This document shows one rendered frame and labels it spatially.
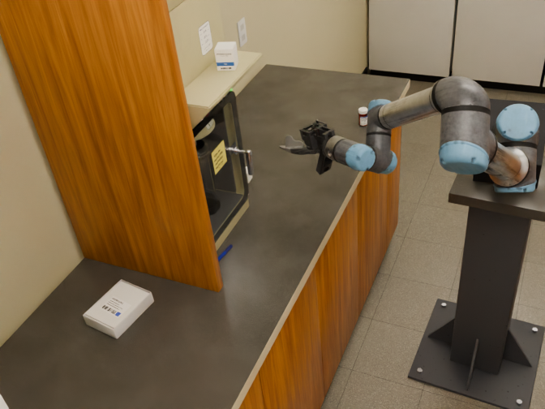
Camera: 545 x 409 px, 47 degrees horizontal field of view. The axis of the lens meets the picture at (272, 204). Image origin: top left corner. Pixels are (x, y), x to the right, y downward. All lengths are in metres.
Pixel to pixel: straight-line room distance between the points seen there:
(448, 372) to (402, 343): 0.24
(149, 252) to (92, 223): 0.20
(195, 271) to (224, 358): 0.29
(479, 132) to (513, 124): 0.41
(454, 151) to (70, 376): 1.13
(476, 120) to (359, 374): 1.51
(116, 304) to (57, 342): 0.18
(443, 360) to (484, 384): 0.19
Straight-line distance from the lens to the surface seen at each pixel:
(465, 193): 2.17
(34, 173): 1.90
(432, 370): 2.81
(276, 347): 1.86
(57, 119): 1.75
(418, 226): 3.49
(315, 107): 2.66
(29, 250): 1.94
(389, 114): 1.84
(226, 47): 1.70
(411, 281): 3.17
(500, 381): 2.82
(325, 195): 2.14
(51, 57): 1.65
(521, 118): 1.98
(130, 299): 1.84
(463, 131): 1.56
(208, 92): 1.61
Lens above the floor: 2.23
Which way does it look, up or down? 37 degrees down
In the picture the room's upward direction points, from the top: 7 degrees counter-clockwise
